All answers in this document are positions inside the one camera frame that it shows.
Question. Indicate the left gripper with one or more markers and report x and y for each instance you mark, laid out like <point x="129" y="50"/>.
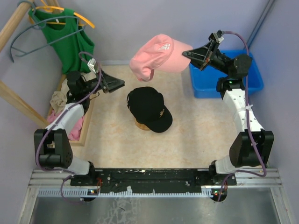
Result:
<point x="112" y="83"/>

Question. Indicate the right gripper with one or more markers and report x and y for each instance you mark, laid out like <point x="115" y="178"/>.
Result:
<point x="202" y="53"/>

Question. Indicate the pink cap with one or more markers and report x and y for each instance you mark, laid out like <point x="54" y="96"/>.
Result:
<point x="161" y="53"/>

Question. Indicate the black baseball cap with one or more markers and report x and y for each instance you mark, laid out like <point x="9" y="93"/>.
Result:
<point x="147" y="106"/>

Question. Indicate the wooden hat stand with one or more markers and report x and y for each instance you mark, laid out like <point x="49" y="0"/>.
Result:
<point x="141" y="126"/>

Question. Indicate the wooden clothes rack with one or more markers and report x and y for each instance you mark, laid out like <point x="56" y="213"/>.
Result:
<point x="13" y="98"/>

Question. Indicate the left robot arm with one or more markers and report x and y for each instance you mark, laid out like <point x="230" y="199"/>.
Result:
<point x="53" y="150"/>

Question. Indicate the blue plastic bin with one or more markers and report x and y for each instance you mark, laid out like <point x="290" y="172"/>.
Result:
<point x="212" y="83"/>

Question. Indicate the green tank top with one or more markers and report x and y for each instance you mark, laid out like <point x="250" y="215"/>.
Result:
<point x="68" y="49"/>

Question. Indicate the cream cloth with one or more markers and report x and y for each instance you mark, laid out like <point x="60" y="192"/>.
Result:
<point x="59" y="98"/>

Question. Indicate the pink cloth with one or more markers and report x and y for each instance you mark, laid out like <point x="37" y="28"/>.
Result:
<point x="76" y="130"/>

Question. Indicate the grey-blue hanger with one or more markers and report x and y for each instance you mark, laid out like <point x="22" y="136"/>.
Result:
<point x="31" y="38"/>

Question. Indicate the yellow hanger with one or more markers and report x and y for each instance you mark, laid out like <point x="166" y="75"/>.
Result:
<point x="70" y="14"/>

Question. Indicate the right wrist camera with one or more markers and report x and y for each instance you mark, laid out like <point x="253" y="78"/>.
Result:
<point x="219" y="36"/>

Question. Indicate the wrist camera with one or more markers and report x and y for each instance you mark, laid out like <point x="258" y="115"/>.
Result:
<point x="219" y="36"/>
<point x="93" y="65"/>

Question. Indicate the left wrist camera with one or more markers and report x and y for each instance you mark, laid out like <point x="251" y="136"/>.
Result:
<point x="93" y="65"/>

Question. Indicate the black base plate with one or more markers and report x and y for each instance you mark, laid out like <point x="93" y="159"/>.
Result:
<point x="180" y="180"/>

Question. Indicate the aluminium frame rail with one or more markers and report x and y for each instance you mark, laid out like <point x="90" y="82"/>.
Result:
<point x="58" y="183"/>

